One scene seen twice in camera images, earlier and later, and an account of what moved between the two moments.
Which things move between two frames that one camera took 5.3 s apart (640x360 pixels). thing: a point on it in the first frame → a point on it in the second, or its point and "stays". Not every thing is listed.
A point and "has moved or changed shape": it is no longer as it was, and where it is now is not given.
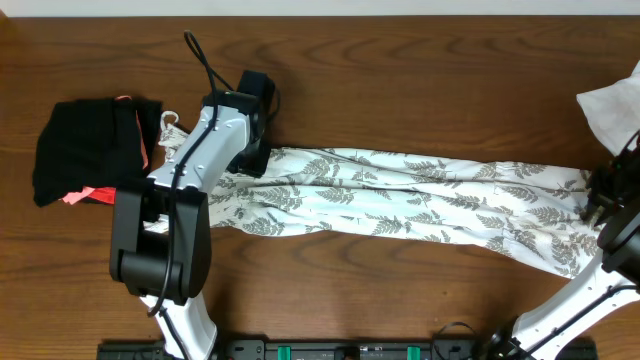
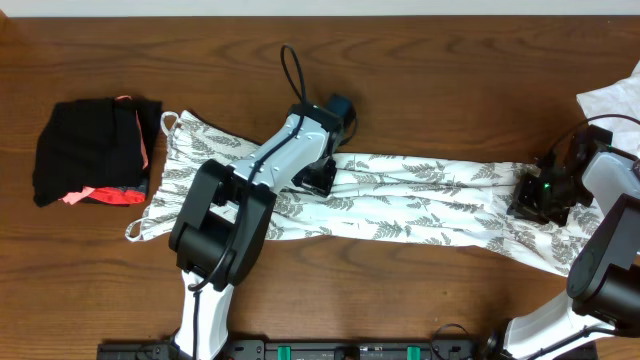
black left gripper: (250, 163) → (317, 179)
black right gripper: (598, 193) → (526, 201)
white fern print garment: (539, 211) has moved or changed shape
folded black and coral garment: (88, 147) stays
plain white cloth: (613, 111) stays
